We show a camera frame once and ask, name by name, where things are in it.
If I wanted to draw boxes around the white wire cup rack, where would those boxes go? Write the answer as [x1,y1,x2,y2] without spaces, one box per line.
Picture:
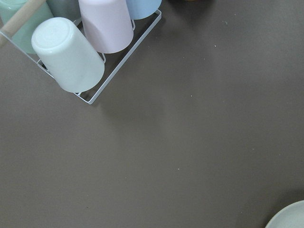
[0,9,162,105]

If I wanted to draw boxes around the pale mint white cup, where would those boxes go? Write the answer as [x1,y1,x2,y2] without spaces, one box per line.
[31,17,105,93]

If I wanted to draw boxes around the pink plastic cup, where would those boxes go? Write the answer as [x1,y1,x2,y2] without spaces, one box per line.
[79,0,133,54]

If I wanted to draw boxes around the white round plate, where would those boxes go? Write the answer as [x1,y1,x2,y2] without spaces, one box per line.
[266,200,304,228]

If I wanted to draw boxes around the light blue plastic cup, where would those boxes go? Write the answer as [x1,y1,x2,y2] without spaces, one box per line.
[126,0,162,20]

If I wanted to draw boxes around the wooden rack handle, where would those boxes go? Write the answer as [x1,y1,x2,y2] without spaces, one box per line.
[0,0,46,47]

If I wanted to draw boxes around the green plastic cup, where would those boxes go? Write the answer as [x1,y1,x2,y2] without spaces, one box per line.
[0,0,53,54]

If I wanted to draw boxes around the grey plastic cup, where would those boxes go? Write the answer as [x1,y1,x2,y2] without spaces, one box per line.
[47,0,81,21]

